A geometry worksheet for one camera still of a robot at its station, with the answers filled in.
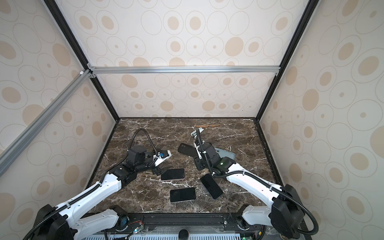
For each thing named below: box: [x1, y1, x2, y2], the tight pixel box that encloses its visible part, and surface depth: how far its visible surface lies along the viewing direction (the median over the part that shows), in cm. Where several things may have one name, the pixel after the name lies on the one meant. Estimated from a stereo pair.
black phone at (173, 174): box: [161, 168, 185, 181], surface depth 91 cm
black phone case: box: [177, 143, 200, 157], surface depth 105 cm
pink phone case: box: [160, 167, 186, 181], surface depth 91 cm
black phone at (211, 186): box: [200, 173, 224, 200], surface depth 87 cm
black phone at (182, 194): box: [170, 187, 196, 203], surface depth 85 cm
